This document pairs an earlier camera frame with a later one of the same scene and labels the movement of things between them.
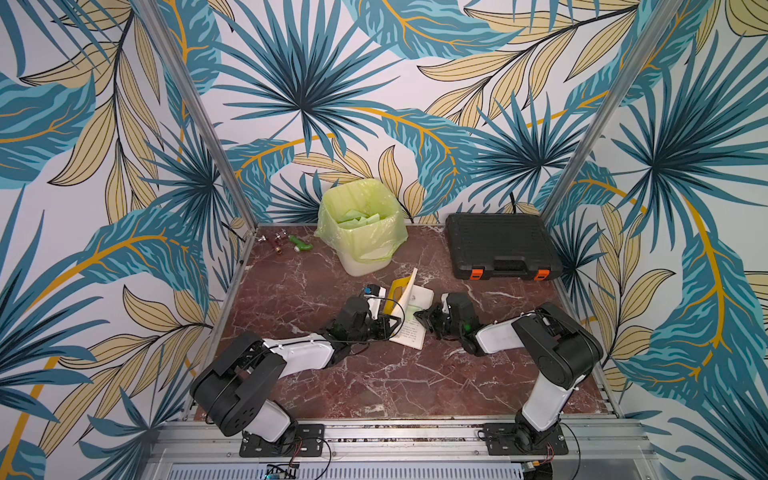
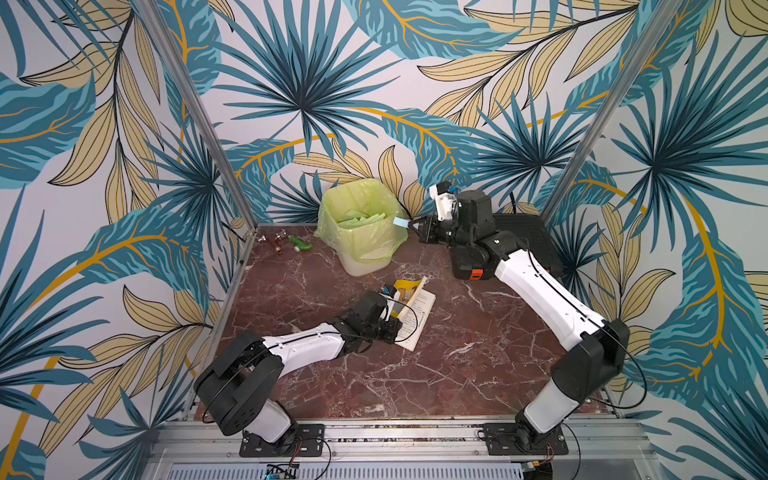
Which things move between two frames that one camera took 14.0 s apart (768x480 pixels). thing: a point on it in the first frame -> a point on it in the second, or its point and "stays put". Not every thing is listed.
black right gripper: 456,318 -> 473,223
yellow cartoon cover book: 409,302 stays put
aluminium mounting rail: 589,443 stays put
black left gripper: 386,329 stays put
